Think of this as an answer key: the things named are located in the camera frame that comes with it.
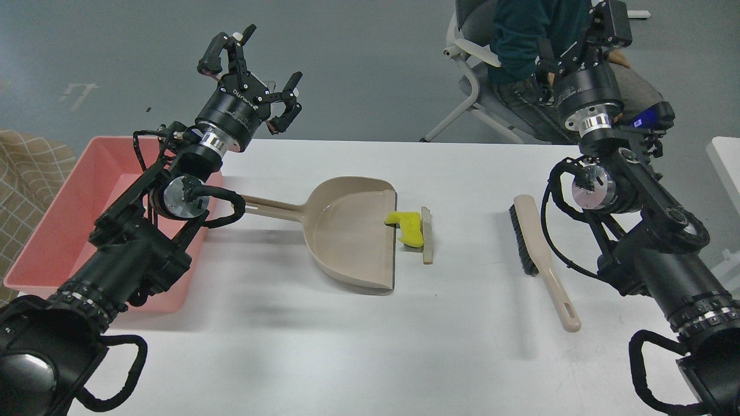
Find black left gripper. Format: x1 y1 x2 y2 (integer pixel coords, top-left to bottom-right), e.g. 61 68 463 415
195 24 303 154

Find beige plastic dustpan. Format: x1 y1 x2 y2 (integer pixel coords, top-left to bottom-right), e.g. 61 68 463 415
242 176 397 293

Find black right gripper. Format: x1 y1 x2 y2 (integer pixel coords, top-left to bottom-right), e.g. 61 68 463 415
535 1 632 137

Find white office chair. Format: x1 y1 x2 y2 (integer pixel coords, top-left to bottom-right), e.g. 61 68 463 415
422 1 589 145

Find pink plastic bin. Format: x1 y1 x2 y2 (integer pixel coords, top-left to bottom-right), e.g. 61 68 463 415
3 136 225 314

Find beige checkered cloth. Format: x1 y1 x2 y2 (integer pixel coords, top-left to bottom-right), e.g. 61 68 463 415
1 128 76 277

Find yellow sponge piece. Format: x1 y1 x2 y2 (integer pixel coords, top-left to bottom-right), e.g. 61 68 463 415
385 211 424 248

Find white side table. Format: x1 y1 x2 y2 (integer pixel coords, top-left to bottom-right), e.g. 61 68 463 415
705 136 740 281

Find white floor stand base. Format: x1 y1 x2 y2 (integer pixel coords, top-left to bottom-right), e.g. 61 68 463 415
627 10 651 20

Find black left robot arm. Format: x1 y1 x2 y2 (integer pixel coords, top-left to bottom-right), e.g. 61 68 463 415
2 24 303 415

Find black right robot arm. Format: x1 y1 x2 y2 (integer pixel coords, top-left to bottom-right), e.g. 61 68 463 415
537 1 739 415

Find seated person dark clothes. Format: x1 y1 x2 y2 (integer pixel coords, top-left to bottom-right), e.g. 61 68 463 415
488 1 676 145

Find beige hand brush black bristles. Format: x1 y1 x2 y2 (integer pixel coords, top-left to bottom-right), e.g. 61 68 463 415
508 194 582 333

